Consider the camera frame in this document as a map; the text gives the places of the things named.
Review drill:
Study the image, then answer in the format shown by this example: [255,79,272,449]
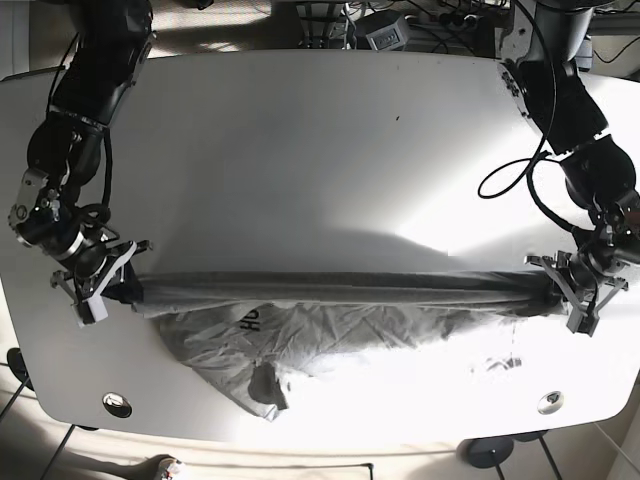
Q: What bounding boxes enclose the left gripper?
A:
[525,251,628,335]

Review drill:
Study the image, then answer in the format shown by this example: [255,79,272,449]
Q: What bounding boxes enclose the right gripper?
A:
[50,240,152,326]

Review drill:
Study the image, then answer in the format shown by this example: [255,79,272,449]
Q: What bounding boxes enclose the grey Hugging Face T-shirt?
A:
[106,271,562,421]

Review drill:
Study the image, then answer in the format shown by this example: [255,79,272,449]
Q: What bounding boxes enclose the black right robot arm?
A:
[8,1,154,326]

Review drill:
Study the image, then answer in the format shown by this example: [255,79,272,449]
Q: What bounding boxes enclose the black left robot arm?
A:
[499,1,639,335]

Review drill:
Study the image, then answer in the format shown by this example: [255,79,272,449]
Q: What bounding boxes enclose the right silver table grommet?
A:
[537,390,565,415]

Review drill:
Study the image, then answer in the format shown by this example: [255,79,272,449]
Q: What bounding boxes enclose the silver table grommet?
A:
[102,392,133,419]
[537,390,565,415]

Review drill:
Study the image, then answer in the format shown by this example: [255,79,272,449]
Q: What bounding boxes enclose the left silver table grommet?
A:
[102,392,133,419]

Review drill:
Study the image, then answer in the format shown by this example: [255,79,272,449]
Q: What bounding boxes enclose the left black table leg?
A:
[39,424,76,480]

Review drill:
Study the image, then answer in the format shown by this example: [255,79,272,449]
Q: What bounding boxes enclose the black round stand base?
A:
[464,437,514,469]

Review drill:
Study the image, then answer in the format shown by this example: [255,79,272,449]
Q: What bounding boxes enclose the white sneaker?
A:
[154,457,188,480]

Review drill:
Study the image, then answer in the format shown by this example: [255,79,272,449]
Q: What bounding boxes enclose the grey multi-socket box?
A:
[364,10,410,51]

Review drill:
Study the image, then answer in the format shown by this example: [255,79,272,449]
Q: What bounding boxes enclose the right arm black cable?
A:
[74,124,114,236]

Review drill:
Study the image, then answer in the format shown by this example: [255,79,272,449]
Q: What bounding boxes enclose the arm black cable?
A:
[476,19,596,236]
[74,124,114,236]

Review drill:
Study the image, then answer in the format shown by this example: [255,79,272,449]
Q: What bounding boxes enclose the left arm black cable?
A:
[476,19,596,236]

